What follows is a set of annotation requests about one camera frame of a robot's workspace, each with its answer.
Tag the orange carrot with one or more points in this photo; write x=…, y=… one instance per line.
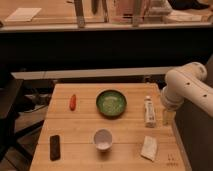
x=72, y=104

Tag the black rectangular remote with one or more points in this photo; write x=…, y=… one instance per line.
x=55, y=147

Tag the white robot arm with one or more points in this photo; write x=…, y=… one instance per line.
x=186, y=82

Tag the white folded cloth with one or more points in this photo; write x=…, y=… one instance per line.
x=149, y=148

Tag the white paper sheet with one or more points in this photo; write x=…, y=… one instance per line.
x=23, y=15

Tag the white tube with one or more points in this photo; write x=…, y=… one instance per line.
x=149, y=116

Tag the small white cup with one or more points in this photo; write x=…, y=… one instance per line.
x=102, y=140

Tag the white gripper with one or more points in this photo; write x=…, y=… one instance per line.
x=168, y=116

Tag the green ceramic bowl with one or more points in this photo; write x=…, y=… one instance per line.
x=111, y=103

